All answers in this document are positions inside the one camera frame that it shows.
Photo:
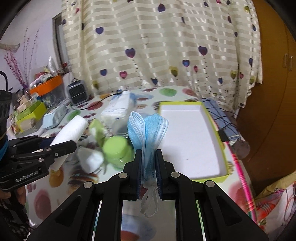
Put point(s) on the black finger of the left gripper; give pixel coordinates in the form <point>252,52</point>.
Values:
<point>24,145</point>
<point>51,152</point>

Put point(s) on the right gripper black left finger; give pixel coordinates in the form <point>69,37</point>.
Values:
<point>93,211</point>

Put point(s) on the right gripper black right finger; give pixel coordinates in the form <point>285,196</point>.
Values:
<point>203,210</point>

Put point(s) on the blue face mask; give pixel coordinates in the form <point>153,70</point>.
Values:
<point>146,134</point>

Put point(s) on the person's left hand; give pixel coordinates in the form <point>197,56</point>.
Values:
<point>19,193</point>

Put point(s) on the green cardboard box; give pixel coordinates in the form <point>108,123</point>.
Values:
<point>28,118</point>

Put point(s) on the light blue wipes pack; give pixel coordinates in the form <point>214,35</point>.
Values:
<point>54,117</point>

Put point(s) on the white rolled sock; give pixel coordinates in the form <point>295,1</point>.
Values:
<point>90,159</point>

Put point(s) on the green floral rolled towel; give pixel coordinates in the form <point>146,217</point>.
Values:
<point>98,131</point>

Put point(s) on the colourful patterned bag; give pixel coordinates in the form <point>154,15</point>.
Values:
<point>275,206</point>

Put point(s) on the orange lid storage box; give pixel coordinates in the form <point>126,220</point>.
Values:
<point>50,89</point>

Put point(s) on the green lid jar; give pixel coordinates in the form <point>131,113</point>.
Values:
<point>117,151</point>

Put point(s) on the grey portable fan heater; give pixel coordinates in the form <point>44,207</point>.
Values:
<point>77,92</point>

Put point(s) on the purple dried flower branches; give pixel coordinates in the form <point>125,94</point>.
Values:
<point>19,58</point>

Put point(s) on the clear lid dark jar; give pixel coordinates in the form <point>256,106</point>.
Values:
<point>119,127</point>

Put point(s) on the white tissue pack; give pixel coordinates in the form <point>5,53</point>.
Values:
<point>119,107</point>

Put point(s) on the green-rimmed white tray box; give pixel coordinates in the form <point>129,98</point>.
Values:
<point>192,143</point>

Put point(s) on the blue plaid cloth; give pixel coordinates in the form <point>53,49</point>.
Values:
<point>219,115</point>

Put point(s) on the brown wooden cabinet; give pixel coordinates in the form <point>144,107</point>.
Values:
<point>268,121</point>

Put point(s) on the heart-patterned striped curtain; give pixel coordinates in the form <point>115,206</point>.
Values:
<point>212,47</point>

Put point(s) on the white plastic handled tool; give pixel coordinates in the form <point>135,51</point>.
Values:
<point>70,132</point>

